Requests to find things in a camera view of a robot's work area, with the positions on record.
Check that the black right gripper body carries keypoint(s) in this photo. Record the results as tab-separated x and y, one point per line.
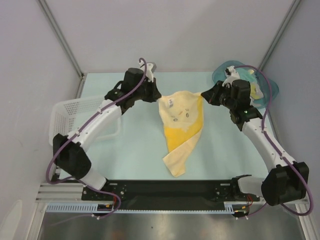
213	93

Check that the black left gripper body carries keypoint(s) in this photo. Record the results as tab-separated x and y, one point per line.
140	93

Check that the yellow face towel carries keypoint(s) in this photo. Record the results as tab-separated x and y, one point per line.
182	115

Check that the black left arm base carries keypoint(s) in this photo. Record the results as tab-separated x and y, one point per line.
89	194

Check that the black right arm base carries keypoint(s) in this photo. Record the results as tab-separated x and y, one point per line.
239	189

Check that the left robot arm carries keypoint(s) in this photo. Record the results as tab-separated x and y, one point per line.
70	150

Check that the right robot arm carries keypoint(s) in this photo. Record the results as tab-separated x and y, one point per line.
287	179

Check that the grey yellow towel in basin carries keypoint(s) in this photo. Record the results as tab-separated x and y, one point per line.
255	92

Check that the green towel in basin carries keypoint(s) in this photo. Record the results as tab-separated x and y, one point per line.
246	74

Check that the teal plastic basin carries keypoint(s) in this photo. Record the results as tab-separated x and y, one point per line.
219	75

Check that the white perforated plastic basket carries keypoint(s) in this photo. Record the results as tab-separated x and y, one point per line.
69	116

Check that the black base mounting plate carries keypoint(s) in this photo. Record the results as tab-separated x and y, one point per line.
116	203

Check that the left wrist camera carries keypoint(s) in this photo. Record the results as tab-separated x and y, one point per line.
150	69

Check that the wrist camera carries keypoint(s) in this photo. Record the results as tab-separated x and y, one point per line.
150	69
231	75

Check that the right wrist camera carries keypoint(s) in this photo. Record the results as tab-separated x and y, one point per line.
231	75

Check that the right rear aluminium post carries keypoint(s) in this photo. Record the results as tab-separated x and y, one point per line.
280	32

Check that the aluminium post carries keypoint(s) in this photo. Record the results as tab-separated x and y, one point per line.
45	8
280	32

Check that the light blue cable duct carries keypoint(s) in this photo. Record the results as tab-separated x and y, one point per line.
148	207

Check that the left rear aluminium post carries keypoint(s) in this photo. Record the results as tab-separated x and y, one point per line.
45	8

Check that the aluminium front frame rail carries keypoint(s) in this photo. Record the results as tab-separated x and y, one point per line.
71	191

